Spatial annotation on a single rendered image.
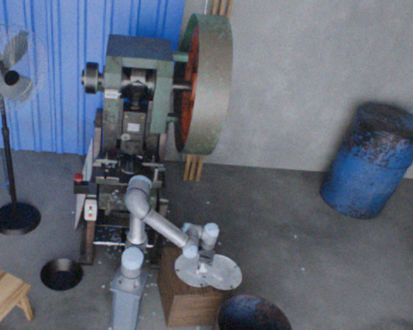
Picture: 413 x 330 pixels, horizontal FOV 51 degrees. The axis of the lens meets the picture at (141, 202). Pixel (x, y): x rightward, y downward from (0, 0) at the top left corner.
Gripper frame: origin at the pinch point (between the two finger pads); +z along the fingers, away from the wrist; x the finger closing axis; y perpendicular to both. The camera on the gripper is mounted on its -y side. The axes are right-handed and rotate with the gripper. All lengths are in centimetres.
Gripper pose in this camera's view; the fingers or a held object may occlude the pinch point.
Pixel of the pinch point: (197, 268)
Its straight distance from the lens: 259.0
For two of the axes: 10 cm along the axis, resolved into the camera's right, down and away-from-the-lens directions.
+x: 2.5, -6.1, 7.5
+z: -0.9, 7.6, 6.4
